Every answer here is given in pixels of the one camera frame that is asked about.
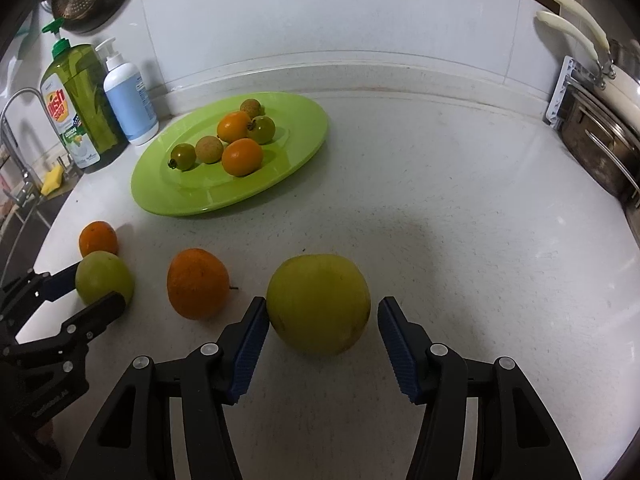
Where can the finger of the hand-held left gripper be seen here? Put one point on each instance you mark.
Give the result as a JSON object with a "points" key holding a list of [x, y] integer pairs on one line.
{"points": [[95, 317], [62, 282]]}

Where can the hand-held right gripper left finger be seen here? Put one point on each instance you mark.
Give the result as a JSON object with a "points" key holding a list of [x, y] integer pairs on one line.
{"points": [[247, 350]]}

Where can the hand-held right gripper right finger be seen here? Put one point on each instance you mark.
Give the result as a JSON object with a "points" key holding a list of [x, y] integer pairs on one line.
{"points": [[400, 355]]}

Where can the green apple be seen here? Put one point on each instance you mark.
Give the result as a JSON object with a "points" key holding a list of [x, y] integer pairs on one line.
{"points": [[104, 277]]}

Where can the large yellow-green apple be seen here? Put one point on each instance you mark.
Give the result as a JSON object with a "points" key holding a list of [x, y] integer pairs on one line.
{"points": [[318, 304]]}

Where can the green plate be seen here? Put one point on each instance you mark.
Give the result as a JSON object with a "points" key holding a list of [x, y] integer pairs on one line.
{"points": [[200, 195]]}

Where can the green tomato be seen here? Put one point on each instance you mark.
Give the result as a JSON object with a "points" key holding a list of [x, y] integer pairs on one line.
{"points": [[262, 128], [183, 156]]}

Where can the mandarin orange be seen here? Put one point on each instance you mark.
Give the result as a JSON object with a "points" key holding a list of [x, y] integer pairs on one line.
{"points": [[242, 156], [197, 283], [234, 126], [98, 239]]}

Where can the brown longan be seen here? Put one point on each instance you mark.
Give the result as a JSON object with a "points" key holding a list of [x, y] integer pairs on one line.
{"points": [[209, 149], [251, 107]]}

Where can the steel sink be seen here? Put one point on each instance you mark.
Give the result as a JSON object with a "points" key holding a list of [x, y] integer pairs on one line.
{"points": [[15, 230]]}

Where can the slim gooseneck faucet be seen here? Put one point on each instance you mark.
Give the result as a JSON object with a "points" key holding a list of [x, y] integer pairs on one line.
{"points": [[26, 187]]}

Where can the yellow sponge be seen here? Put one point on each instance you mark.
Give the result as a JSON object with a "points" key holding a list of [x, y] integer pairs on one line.
{"points": [[52, 180]]}

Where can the green dish soap bottle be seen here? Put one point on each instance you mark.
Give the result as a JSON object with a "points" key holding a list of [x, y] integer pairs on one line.
{"points": [[85, 105]]}

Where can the white pump bottle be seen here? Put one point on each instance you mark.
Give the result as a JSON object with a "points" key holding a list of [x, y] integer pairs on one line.
{"points": [[130, 105]]}

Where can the stainless steel pot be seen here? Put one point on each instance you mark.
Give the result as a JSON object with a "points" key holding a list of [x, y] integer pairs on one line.
{"points": [[635, 225], [595, 145]]}

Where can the cream saucepan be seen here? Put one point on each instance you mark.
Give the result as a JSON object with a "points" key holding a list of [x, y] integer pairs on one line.
{"points": [[580, 12], [565, 30]]}

